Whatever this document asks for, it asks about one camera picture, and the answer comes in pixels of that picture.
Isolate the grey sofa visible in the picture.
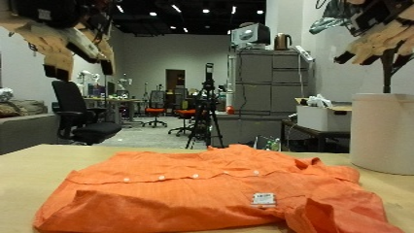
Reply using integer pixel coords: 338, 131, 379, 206
0, 113, 61, 155

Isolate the white plastic bag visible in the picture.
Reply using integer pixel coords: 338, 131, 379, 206
306, 93, 334, 109

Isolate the tall grey filing cabinet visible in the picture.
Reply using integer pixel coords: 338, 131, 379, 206
234, 48, 315, 116

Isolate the dark side table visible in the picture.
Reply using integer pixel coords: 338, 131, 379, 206
280, 119, 351, 153

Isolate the copper electric kettle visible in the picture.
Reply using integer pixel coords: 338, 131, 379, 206
272, 32, 294, 51

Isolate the orange button shirt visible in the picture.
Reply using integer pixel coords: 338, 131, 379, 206
32, 144, 404, 233

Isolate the green leafy plant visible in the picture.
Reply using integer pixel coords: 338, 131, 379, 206
308, 0, 414, 95

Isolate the black office chair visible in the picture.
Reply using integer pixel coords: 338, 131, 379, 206
50, 80, 122, 146

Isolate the white round plant pot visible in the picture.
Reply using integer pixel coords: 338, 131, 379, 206
348, 92, 414, 176

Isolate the grey box appliance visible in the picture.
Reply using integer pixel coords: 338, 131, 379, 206
230, 22, 271, 50

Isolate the brown door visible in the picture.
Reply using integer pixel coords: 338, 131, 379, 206
165, 68, 186, 92

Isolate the black camera tripod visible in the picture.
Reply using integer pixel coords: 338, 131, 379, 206
185, 62, 225, 150

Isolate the wooden office desk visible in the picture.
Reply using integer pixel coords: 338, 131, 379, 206
82, 96, 146, 124

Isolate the white cardboard box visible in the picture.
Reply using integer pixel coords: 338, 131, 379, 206
296, 98, 352, 133

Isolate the brown crumpled blanket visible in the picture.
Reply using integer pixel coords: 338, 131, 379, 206
0, 99, 47, 118

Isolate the low grey cabinet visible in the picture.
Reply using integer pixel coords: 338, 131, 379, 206
210, 112, 287, 149

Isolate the crumpled silver foil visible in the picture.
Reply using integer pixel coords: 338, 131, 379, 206
0, 86, 14, 103

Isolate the orange seat office chair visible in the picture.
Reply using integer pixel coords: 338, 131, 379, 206
166, 108, 198, 137
142, 90, 167, 128

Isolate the white power strip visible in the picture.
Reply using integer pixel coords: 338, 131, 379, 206
295, 45, 314, 62

